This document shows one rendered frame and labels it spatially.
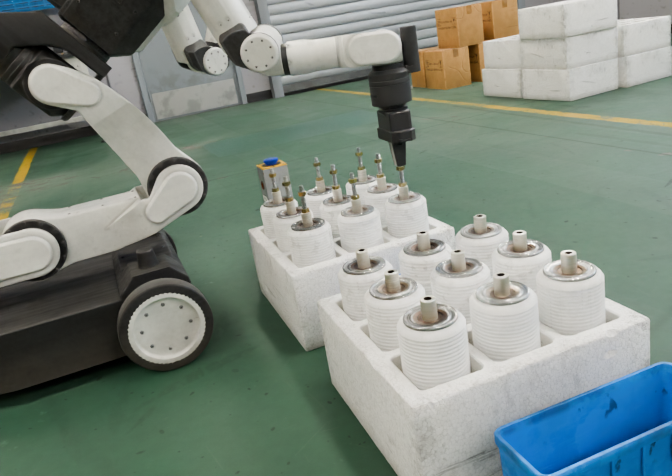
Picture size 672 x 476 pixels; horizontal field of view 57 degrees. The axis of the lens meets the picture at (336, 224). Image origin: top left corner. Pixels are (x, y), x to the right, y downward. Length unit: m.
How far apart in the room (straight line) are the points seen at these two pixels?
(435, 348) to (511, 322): 0.12
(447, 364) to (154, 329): 0.73
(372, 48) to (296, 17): 5.33
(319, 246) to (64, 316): 0.55
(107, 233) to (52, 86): 0.35
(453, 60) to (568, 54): 1.43
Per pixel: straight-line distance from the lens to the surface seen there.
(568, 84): 3.86
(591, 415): 0.97
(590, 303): 0.97
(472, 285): 0.98
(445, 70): 5.04
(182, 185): 1.49
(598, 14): 3.99
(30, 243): 1.50
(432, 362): 0.85
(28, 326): 1.43
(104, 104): 1.48
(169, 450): 1.18
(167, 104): 6.37
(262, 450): 1.11
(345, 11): 6.82
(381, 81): 1.32
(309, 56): 1.33
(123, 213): 1.53
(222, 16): 1.32
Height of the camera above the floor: 0.66
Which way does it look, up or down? 18 degrees down
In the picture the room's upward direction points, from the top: 10 degrees counter-clockwise
